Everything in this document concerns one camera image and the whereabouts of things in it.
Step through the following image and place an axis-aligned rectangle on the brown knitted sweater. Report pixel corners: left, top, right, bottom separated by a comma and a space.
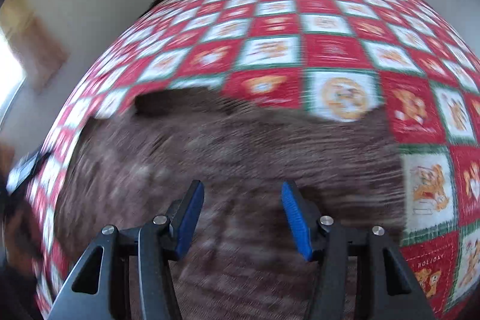
54, 88, 406, 319

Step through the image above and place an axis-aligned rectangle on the person left hand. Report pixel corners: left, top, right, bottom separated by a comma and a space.
1, 142, 41, 277

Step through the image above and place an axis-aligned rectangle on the left side window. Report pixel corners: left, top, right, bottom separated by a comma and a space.
0, 32, 25, 124

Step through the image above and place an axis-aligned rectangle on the beige left window curtain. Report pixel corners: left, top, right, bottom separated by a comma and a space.
1, 0, 68, 92

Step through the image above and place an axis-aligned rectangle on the black item beside bed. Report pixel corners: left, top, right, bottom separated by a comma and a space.
145, 0, 164, 13

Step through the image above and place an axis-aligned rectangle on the red patchwork bedspread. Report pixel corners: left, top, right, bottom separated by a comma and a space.
31, 0, 479, 319

